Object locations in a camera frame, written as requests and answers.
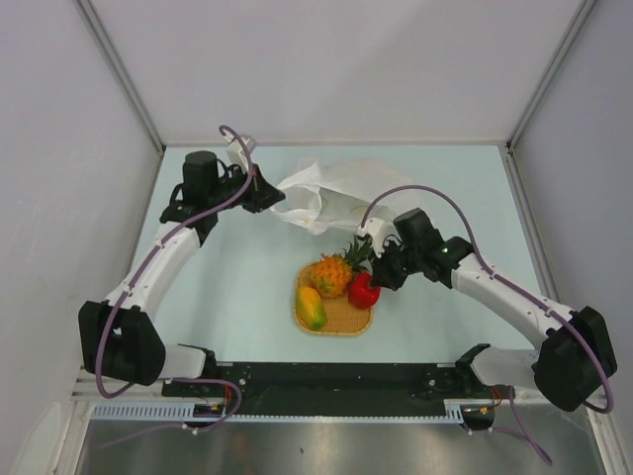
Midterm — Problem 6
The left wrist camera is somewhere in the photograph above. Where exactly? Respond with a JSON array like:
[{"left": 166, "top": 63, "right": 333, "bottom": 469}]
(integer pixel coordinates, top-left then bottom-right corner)
[{"left": 225, "top": 136, "right": 257, "bottom": 173}]

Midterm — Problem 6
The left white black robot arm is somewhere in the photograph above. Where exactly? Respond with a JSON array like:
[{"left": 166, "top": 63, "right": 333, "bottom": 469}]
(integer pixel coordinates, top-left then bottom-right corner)
[{"left": 78, "top": 150, "right": 286, "bottom": 396}]

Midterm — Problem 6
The aluminium frame rail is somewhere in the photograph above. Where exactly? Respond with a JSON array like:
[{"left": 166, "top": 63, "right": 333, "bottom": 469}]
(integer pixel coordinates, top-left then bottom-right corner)
[{"left": 71, "top": 360, "right": 607, "bottom": 402}]

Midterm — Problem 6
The woven bamboo tray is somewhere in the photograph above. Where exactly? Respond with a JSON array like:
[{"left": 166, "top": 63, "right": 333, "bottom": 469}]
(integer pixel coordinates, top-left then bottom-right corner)
[{"left": 293, "top": 260, "right": 376, "bottom": 337}]

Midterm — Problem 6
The white cable duct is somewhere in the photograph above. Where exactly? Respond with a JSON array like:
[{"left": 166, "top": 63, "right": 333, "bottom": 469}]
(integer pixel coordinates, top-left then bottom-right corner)
[{"left": 90, "top": 401, "right": 492, "bottom": 425}]

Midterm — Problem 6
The fake mango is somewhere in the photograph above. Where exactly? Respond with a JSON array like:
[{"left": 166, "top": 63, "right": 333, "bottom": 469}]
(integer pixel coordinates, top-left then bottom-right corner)
[{"left": 295, "top": 286, "right": 327, "bottom": 331}]

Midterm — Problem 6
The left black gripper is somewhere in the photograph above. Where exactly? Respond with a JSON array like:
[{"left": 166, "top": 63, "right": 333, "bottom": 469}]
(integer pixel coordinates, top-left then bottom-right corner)
[{"left": 208, "top": 161, "right": 284, "bottom": 214}]

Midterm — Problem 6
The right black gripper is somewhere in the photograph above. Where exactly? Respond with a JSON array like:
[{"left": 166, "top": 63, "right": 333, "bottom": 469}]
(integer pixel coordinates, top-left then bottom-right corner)
[{"left": 367, "top": 236, "right": 422, "bottom": 291}]

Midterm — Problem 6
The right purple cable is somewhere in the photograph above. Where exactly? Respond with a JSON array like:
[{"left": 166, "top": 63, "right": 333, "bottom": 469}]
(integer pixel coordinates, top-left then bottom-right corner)
[{"left": 358, "top": 184, "right": 614, "bottom": 466}]

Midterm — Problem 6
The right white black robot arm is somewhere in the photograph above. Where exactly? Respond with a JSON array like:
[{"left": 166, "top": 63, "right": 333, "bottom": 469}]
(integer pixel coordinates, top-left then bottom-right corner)
[{"left": 357, "top": 209, "right": 617, "bottom": 412}]

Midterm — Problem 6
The white plastic bag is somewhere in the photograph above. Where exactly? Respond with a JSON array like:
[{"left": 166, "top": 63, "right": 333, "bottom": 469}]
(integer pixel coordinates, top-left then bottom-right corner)
[{"left": 271, "top": 157, "right": 412, "bottom": 236}]

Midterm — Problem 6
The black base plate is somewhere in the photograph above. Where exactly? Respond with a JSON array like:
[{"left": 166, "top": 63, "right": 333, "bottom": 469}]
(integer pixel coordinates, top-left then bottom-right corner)
[{"left": 162, "top": 355, "right": 516, "bottom": 417}]

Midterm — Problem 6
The fake red fruit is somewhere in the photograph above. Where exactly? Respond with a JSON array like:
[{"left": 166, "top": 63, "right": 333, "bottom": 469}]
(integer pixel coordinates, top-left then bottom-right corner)
[{"left": 347, "top": 271, "right": 381, "bottom": 310}]

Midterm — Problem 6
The fake pineapple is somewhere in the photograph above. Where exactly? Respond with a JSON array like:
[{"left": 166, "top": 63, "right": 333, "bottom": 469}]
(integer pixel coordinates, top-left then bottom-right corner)
[{"left": 309, "top": 237, "right": 372, "bottom": 299}]

